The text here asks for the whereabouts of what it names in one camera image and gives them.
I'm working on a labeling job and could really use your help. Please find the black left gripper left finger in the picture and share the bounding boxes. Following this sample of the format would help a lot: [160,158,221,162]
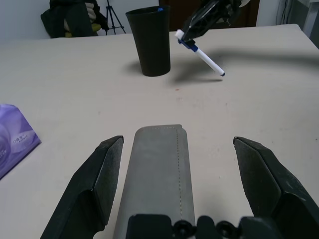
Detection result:
[41,135,124,239]

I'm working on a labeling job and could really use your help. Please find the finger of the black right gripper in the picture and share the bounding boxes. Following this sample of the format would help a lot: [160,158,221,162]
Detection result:
[185,9,225,40]
[182,0,220,38]

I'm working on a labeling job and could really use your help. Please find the grey glasses case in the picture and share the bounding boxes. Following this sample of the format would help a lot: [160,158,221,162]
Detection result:
[113,123,196,239]

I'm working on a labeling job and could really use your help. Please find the dark brown door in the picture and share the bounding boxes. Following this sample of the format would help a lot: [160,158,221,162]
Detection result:
[159,0,257,32]

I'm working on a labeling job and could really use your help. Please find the dark jacket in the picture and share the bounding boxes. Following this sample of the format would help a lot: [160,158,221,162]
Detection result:
[40,0,107,39]

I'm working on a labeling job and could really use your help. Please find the black tripod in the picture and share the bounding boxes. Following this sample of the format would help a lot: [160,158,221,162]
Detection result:
[103,0,127,36]

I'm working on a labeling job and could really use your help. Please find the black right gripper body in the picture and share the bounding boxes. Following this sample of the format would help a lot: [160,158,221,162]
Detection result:
[216,0,247,25]

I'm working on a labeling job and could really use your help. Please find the black cup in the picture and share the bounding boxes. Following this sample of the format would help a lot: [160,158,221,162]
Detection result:
[125,5,172,77]

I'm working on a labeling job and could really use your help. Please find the yellow green cushion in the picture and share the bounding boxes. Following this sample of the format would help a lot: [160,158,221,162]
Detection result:
[63,18,101,38]

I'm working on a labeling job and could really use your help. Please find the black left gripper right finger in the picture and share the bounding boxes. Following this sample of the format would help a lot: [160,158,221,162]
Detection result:
[233,136,319,239]

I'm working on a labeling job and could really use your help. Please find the purple tissue pack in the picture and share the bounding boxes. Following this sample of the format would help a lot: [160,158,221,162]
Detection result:
[0,104,42,180]

